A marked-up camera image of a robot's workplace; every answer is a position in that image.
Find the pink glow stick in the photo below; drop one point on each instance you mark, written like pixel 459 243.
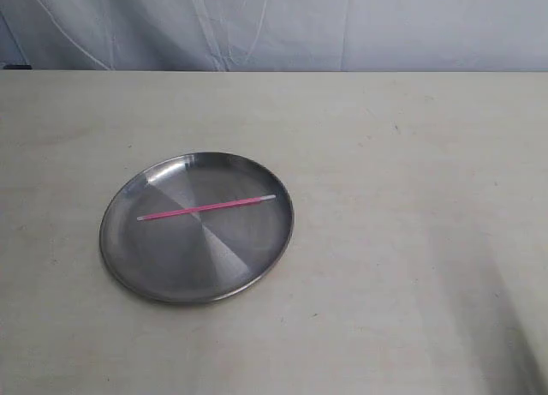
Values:
pixel 206 208

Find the round stainless steel plate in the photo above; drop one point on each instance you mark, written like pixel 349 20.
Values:
pixel 202 257

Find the white backdrop cloth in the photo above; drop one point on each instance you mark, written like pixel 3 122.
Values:
pixel 275 35

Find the small black background object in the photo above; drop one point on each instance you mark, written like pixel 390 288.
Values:
pixel 11 66

